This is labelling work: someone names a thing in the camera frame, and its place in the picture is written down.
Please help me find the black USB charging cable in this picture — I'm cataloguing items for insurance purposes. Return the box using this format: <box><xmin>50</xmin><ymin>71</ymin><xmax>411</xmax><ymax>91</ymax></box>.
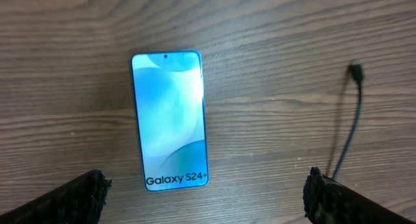
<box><xmin>331</xmin><ymin>62</ymin><xmax>365</xmax><ymax>180</ymax></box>

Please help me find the blue Galaxy S24+ smartphone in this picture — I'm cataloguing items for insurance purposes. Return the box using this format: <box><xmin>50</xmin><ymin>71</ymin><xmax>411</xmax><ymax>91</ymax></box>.
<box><xmin>130</xmin><ymin>50</ymin><xmax>209</xmax><ymax>192</ymax></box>

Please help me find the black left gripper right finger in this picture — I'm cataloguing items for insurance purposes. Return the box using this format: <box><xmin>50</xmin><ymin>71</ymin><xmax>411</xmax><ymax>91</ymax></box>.
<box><xmin>303</xmin><ymin>167</ymin><xmax>413</xmax><ymax>224</ymax></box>

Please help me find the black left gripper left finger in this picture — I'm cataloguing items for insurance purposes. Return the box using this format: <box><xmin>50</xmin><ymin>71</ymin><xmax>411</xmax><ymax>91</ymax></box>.
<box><xmin>1</xmin><ymin>169</ymin><xmax>112</xmax><ymax>224</ymax></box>

